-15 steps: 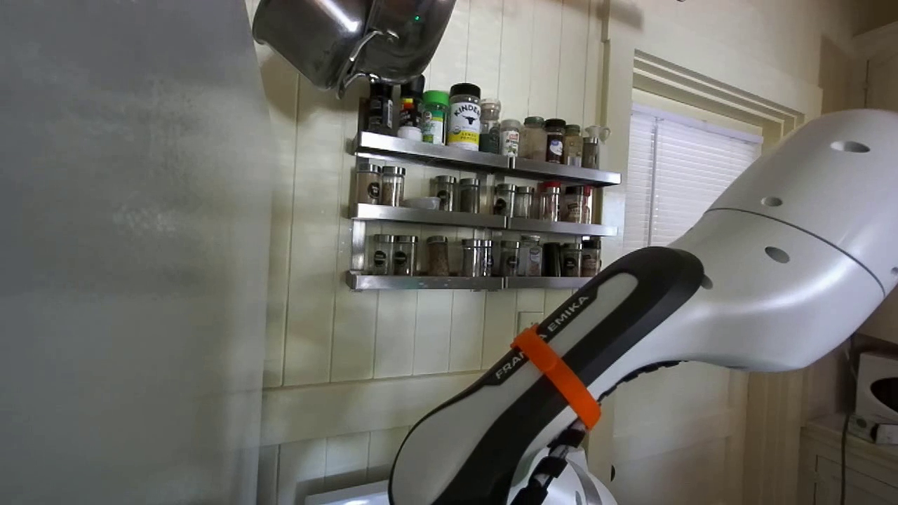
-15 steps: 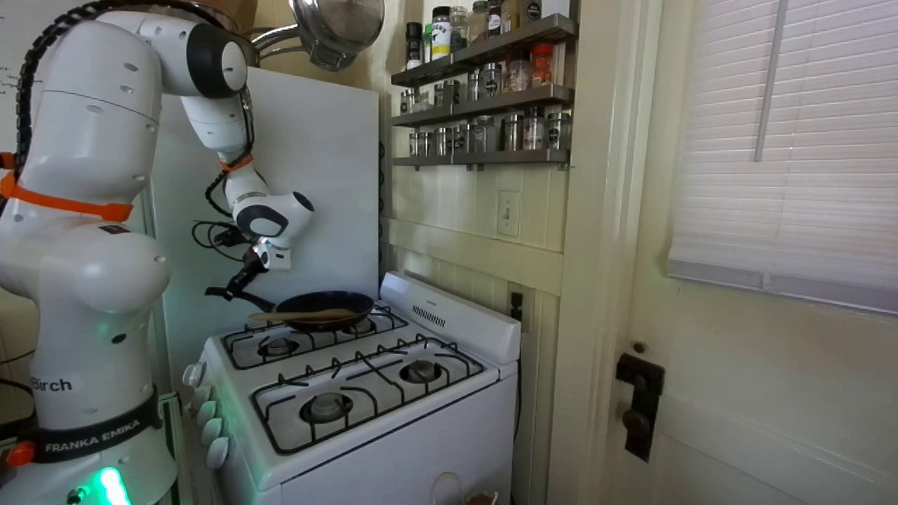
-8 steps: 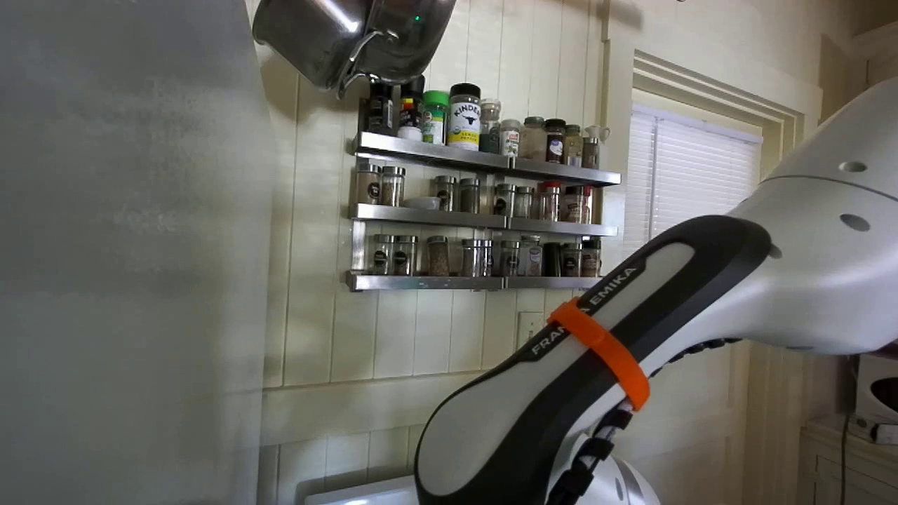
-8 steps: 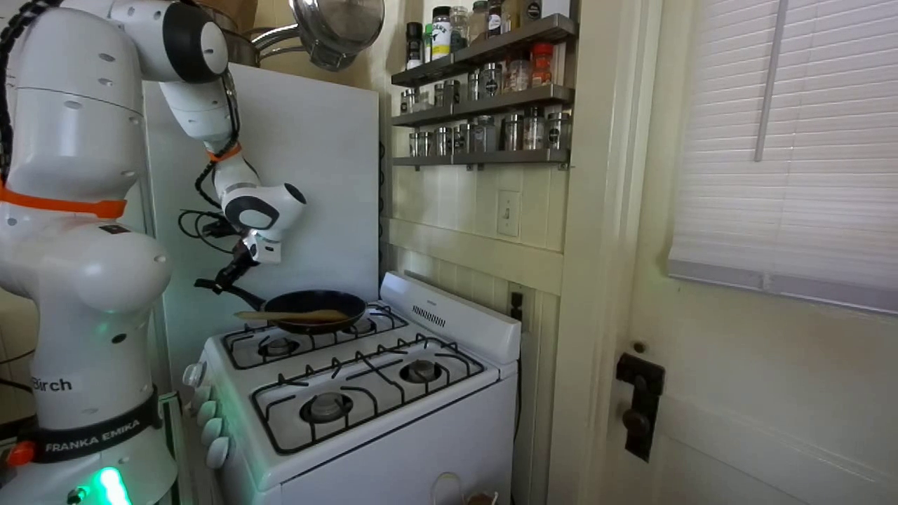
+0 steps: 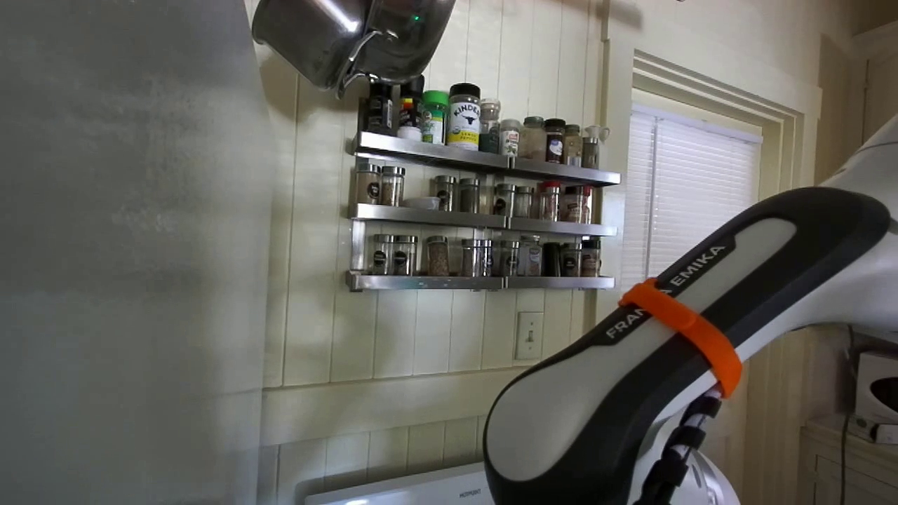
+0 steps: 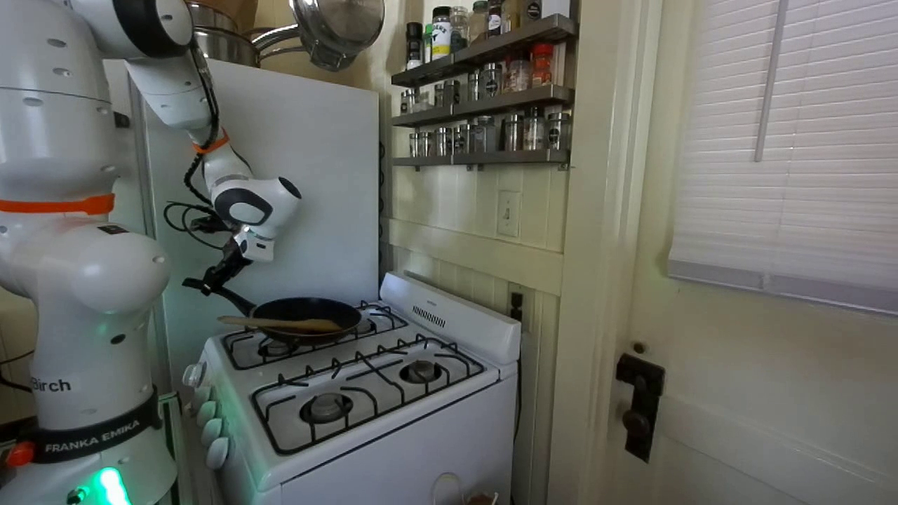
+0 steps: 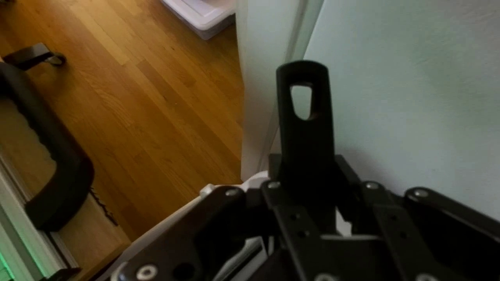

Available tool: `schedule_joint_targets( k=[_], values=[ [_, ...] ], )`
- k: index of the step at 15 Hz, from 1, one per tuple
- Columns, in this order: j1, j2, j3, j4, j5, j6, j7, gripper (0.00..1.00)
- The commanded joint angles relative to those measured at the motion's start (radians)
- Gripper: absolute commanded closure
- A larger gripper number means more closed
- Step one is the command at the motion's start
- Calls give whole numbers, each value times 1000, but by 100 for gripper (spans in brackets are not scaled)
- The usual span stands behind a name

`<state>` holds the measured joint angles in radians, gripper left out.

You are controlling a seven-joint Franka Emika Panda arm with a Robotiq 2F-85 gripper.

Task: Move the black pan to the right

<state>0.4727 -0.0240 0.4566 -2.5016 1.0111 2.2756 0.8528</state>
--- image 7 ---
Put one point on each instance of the white gas stove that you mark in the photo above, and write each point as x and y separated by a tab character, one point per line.
25	240

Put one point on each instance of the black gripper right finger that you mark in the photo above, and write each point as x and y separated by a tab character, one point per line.
416	229

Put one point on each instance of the white refrigerator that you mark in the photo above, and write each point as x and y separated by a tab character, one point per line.
416	104

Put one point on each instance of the small black bracket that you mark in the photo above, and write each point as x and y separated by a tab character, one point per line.
33	56

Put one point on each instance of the white plastic bin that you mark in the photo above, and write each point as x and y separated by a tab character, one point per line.
200	17

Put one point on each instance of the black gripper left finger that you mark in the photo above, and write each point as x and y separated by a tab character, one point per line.
219	235

